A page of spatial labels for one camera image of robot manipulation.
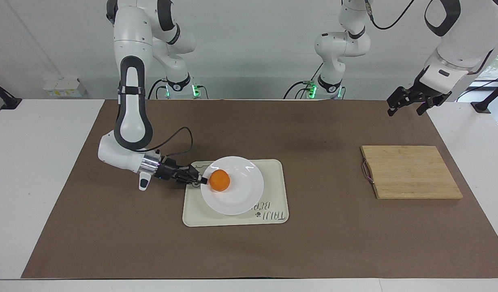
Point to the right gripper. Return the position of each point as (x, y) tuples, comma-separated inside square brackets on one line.
[(168, 168)]

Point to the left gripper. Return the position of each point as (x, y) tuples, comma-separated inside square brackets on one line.
[(431, 95)]

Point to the white round plate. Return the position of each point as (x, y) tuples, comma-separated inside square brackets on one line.
[(242, 190)]

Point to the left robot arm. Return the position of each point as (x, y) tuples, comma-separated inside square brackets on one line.
[(459, 44)]

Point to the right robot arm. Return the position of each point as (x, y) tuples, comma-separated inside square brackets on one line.
[(129, 121)]

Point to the orange fruit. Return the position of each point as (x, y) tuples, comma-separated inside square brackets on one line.
[(219, 181)]

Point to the bamboo cutting board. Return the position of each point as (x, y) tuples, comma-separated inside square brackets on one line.
[(411, 172)]

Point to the black stand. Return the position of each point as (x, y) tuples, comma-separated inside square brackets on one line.
[(3, 97), (490, 99)]

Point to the cream rectangular tray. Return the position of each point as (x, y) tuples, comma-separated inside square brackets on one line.
[(273, 194)]

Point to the small white box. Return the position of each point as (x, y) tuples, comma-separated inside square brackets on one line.
[(64, 88)]

